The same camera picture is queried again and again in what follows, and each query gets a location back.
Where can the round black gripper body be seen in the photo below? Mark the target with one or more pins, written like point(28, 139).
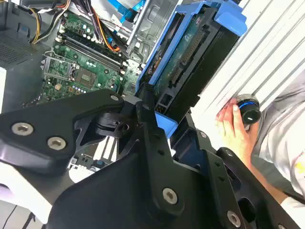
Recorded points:
point(114, 195)

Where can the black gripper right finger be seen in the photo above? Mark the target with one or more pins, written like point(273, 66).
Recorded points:
point(221, 171)

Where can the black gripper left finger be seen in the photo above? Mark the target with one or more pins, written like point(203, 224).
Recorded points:
point(43, 133)

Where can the round black blue-ringed tool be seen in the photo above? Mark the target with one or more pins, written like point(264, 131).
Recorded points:
point(250, 114)

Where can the hard disk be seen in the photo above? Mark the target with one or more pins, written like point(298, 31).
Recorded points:
point(190, 59)

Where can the person's bare hand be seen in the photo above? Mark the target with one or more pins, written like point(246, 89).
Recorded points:
point(234, 133)

